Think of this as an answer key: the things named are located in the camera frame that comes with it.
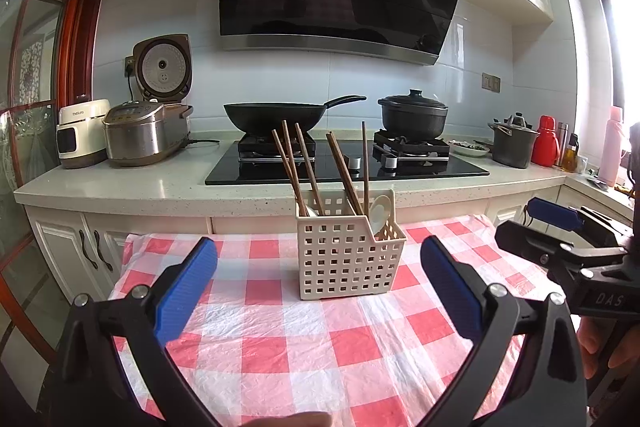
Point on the black glass gas cooktop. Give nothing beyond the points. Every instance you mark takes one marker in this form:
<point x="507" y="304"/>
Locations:
<point x="250" y="172"/>

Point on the person's right hand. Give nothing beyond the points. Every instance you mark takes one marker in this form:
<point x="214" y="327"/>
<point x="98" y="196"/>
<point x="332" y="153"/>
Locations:
<point x="595" y="347"/>

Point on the black wok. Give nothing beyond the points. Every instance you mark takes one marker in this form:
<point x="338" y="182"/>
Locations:
<point x="270" y="117"/>

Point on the speckled stone countertop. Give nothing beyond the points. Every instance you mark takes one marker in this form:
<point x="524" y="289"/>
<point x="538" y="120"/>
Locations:
<point x="125" y="187"/>

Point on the oil bottle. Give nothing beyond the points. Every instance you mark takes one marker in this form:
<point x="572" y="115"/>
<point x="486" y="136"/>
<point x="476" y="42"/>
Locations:
<point x="570" y="159"/>

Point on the open silver rice cooker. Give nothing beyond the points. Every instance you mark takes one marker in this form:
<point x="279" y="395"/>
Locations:
<point x="162" y="67"/>

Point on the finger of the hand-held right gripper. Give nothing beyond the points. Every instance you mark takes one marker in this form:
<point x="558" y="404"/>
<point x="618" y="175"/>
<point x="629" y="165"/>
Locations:
<point x="525" y="239"/>
<point x="550" y="212"/>

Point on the white perforated plastic basket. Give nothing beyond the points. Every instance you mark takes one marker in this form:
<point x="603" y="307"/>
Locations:
<point x="345" y="257"/>

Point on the wooden framed glass door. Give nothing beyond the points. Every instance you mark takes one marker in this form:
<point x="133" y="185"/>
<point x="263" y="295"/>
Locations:
<point x="75" y="47"/>

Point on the wall socket with plug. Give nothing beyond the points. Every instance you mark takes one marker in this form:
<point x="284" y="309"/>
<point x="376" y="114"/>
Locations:
<point x="129" y="66"/>

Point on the black lidded cooking pot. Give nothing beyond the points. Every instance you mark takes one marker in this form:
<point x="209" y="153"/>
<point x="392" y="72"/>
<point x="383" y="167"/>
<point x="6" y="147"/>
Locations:
<point x="412" y="119"/>

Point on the bundle of wooden chopsticks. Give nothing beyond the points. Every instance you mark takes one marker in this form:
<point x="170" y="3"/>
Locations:
<point x="344" y="172"/>

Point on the person's left hand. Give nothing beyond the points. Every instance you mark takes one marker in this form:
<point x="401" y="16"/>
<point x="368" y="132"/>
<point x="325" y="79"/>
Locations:
<point x="300" y="421"/>

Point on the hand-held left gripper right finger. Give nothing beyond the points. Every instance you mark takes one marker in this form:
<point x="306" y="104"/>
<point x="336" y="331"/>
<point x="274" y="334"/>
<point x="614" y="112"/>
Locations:
<point x="450" y="292"/>

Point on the grey lidded stockpot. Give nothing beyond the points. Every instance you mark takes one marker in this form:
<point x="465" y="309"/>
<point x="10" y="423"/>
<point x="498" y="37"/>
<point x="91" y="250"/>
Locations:
<point x="512" y="147"/>

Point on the small white kitchen appliance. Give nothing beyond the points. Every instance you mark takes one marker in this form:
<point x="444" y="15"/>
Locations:
<point x="82" y="132"/>

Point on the red thermos flask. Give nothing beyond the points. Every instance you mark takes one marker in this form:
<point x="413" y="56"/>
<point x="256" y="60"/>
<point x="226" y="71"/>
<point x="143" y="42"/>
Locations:
<point x="544" y="147"/>

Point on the pink bottle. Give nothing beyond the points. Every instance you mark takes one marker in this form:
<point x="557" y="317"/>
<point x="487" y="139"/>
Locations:
<point x="612" y="147"/>

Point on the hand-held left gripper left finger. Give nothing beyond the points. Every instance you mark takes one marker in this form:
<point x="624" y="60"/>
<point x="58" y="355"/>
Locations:
<point x="187" y="287"/>

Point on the white ceramic spoon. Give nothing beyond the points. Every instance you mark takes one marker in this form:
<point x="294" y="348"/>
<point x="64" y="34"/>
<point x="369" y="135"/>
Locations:
<point x="381" y="209"/>
<point x="310" y="210"/>

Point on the dark framed window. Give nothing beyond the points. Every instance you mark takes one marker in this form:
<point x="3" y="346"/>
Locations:
<point x="625" y="57"/>

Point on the steel bottle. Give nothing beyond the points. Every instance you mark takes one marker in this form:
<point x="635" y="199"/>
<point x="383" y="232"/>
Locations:
<point x="561" y="137"/>

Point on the brown wall outlet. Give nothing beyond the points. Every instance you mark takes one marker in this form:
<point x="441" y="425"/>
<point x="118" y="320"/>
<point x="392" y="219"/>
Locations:
<point x="491" y="82"/>

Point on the red white checkered tablecloth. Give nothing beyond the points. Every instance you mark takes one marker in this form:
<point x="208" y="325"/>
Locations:
<point x="300" y="347"/>

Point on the plate with food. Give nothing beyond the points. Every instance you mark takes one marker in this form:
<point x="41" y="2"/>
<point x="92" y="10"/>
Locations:
<point x="467" y="149"/>

